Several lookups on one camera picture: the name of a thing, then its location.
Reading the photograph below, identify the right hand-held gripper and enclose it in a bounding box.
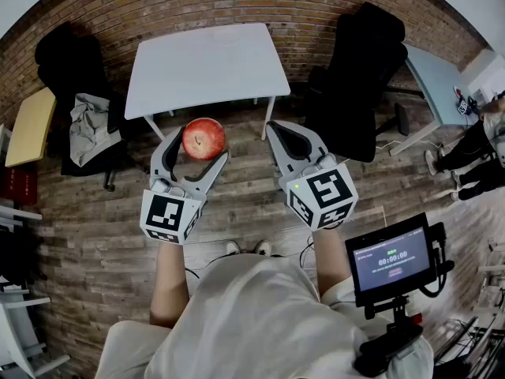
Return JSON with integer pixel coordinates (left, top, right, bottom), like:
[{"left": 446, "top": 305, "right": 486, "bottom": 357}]
[{"left": 264, "top": 119, "right": 359, "bottom": 232}]

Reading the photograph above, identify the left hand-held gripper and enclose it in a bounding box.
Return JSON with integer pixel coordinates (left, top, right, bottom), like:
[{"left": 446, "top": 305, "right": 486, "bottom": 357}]
[{"left": 140, "top": 126, "right": 230, "bottom": 246}]

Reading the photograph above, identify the red apple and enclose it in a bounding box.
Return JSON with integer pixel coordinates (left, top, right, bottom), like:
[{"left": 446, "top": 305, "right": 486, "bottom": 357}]
[{"left": 181, "top": 117, "right": 227, "bottom": 162}]

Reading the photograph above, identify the white plate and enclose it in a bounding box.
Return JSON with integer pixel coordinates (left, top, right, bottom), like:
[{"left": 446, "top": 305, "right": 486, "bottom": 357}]
[{"left": 211, "top": 27, "right": 242, "bottom": 46}]

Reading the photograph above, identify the person's right forearm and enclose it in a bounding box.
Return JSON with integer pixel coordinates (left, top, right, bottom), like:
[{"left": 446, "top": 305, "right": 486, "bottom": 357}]
[{"left": 312, "top": 227, "right": 356, "bottom": 302}]

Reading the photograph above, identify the person's left forearm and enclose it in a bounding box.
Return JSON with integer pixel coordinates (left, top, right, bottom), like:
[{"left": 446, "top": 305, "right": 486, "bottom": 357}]
[{"left": 149, "top": 239, "right": 191, "bottom": 330}]

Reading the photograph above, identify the black office chair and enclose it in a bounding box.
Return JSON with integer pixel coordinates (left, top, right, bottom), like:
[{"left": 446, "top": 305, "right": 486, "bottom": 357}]
[
  {"left": 302, "top": 1, "right": 412, "bottom": 163},
  {"left": 34, "top": 21, "right": 129, "bottom": 192}
]

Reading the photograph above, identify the white table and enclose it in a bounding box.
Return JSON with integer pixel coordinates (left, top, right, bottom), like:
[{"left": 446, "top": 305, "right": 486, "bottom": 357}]
[{"left": 124, "top": 22, "right": 292, "bottom": 142}]

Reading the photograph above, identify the black monitor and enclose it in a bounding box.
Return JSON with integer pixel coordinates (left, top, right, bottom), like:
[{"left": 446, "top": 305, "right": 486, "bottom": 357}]
[{"left": 344, "top": 212, "right": 438, "bottom": 308}]

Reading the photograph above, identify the light blue table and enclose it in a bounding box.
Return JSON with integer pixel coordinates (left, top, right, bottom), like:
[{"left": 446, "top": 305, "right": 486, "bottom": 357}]
[{"left": 388, "top": 43, "right": 487, "bottom": 156}]

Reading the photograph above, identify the yellow desk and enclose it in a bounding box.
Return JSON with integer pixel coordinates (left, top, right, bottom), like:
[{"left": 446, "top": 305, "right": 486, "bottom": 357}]
[{"left": 4, "top": 87, "right": 58, "bottom": 169}]

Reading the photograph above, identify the person's white shirt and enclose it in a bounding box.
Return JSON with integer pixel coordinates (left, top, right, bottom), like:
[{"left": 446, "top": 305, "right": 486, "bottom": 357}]
[{"left": 94, "top": 253, "right": 436, "bottom": 379}]

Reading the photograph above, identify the red box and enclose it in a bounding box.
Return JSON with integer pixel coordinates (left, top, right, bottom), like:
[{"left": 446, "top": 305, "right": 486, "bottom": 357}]
[{"left": 2, "top": 167, "right": 39, "bottom": 208}]

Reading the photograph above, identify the white shelf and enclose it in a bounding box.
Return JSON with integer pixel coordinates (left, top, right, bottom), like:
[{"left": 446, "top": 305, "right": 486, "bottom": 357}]
[{"left": 0, "top": 203, "right": 73, "bottom": 379}]

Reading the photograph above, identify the black cable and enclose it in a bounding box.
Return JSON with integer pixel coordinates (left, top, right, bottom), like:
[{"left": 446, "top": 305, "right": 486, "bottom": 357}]
[{"left": 184, "top": 250, "right": 240, "bottom": 280}]

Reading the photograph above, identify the black monitor mount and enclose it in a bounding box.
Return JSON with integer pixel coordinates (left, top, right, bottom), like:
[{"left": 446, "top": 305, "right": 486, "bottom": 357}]
[{"left": 353, "top": 295, "right": 426, "bottom": 372}]

